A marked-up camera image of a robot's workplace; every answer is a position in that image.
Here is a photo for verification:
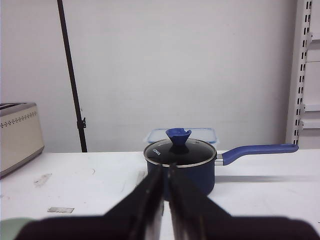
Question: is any dark blue saucepan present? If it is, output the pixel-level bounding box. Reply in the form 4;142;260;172
146;144;299;201

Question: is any green bowl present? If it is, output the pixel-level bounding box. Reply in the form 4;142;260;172
0;217;34;240

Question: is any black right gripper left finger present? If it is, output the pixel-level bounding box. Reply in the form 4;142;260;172
104;163;166;240

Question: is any black tripod pole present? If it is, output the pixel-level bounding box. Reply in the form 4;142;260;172
57;0;88;153

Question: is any white slotted shelf upright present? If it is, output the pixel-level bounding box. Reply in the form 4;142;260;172
285;0;320;149

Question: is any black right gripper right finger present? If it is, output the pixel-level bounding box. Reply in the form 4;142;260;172
166;162;231;240

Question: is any cream and chrome toaster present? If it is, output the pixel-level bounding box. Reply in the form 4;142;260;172
0;102;45;178

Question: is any clear plastic food container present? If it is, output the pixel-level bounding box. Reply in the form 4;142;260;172
144;128;219;145

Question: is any glass lid with blue knob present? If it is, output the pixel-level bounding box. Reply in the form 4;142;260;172
143;132;217;168

